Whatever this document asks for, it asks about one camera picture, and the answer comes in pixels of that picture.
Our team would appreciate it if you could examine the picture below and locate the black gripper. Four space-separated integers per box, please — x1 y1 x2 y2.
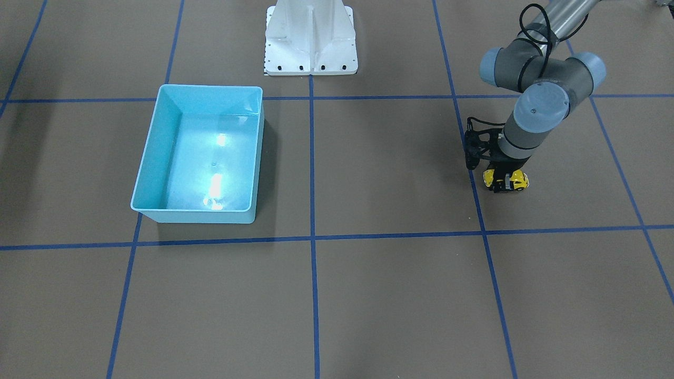
492 156 529 193

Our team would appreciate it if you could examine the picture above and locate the yellow beetle toy car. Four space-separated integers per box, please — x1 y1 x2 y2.
482 168 529 192

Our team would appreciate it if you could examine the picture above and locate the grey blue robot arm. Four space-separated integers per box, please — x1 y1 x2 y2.
464 1 607 193

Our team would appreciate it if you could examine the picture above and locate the light blue plastic bin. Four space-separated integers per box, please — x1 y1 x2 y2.
130 84 265 225

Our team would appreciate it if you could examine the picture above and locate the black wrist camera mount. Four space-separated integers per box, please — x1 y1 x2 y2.
463 117 506 171

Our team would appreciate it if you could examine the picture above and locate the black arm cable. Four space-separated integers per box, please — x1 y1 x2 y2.
467 3 589 132

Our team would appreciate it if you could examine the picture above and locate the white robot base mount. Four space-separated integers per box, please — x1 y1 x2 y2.
263 1 359 76

